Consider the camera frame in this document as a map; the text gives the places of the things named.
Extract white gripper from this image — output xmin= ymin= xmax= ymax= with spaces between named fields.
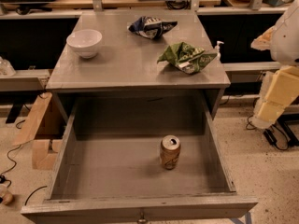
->
xmin=252 ymin=66 xmax=299 ymax=129

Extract orange soda can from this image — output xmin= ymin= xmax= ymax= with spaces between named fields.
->
xmin=160 ymin=135 xmax=181 ymax=170

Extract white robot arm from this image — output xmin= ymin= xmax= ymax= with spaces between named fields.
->
xmin=251 ymin=0 xmax=299 ymax=129

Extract grey cabinet counter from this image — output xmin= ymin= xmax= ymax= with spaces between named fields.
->
xmin=47 ymin=9 xmax=230 ymax=115

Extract open grey drawer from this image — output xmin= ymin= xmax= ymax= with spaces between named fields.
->
xmin=21 ymin=92 xmax=257 ymax=224

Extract brass drawer knob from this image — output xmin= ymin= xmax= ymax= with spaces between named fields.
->
xmin=137 ymin=212 xmax=148 ymax=224

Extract white pump bottle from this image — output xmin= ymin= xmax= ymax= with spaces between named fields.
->
xmin=215 ymin=41 xmax=224 ymax=60

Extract green chip bag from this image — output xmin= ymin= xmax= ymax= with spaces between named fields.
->
xmin=157 ymin=42 xmax=218 ymax=75

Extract blue chip bag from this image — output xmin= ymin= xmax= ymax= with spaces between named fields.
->
xmin=128 ymin=16 xmax=178 ymax=39

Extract white ceramic bowl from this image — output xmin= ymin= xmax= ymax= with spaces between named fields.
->
xmin=66 ymin=29 xmax=103 ymax=59

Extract wooden blocks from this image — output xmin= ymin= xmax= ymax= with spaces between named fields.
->
xmin=13 ymin=92 xmax=65 ymax=170

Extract black floor cable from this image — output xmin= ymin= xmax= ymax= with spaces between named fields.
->
xmin=0 ymin=119 xmax=26 ymax=189

